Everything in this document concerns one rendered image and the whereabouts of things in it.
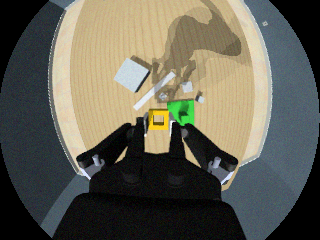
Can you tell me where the grey square block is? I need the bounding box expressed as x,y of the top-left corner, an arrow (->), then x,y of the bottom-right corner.
114,58 -> 150,93

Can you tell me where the yellow square nut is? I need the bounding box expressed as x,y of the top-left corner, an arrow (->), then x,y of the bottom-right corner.
149,109 -> 169,130

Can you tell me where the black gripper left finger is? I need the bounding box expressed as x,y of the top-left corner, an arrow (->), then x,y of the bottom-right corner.
76,112 -> 149,183

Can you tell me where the grey flat bar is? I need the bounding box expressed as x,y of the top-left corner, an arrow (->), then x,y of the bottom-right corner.
133,71 -> 176,111

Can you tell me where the green square plate with square peg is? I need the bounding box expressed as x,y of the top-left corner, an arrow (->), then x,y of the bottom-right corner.
167,100 -> 194,126

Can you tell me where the small grey flat square plate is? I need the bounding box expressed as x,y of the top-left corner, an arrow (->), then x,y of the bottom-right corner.
182,81 -> 193,93

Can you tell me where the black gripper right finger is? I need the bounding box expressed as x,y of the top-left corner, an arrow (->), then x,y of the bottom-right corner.
166,112 -> 238,185

